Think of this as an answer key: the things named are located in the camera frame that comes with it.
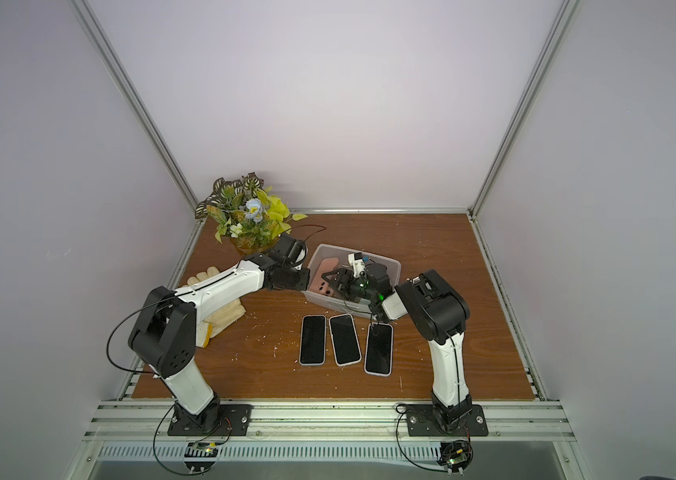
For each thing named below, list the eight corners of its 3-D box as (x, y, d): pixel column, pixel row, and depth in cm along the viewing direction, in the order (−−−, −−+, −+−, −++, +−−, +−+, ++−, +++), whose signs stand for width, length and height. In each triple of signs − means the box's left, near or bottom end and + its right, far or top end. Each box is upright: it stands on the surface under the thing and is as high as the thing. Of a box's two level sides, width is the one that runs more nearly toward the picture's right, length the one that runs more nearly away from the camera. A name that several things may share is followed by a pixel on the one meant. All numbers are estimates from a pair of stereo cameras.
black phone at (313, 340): (297, 365, 84) (296, 363, 83) (302, 318, 94) (301, 315, 92) (325, 365, 84) (325, 363, 83) (327, 318, 94) (327, 315, 92)
